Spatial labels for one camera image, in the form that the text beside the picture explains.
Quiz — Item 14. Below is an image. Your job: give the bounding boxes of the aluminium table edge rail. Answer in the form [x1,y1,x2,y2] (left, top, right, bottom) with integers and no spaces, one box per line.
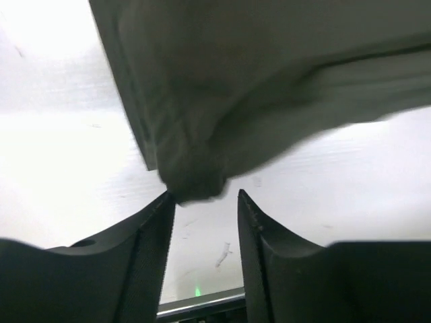
[156,287,245,322]

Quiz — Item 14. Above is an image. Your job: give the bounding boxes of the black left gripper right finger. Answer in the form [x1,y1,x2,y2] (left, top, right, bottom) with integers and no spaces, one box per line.
[238,190,430,323]

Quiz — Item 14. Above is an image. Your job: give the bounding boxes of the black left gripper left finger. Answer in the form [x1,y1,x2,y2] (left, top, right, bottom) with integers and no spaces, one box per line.
[1,193,176,323]

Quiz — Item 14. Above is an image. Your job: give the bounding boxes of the dark olive green shorts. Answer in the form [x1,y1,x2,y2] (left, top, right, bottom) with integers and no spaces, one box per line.
[90,0,430,204]

